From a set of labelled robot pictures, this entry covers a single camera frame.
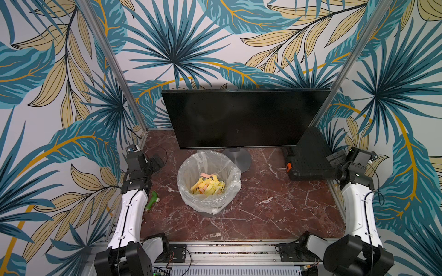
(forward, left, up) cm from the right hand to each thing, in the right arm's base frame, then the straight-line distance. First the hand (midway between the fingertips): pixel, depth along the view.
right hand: (341, 162), depth 77 cm
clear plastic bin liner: (+3, +59, -2) cm, 59 cm away
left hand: (+5, +87, -3) cm, 87 cm away
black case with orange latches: (+12, +5, -15) cm, 20 cm away
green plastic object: (-7, +87, -20) cm, 90 cm away
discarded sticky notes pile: (-1, +60, -16) cm, 62 cm away
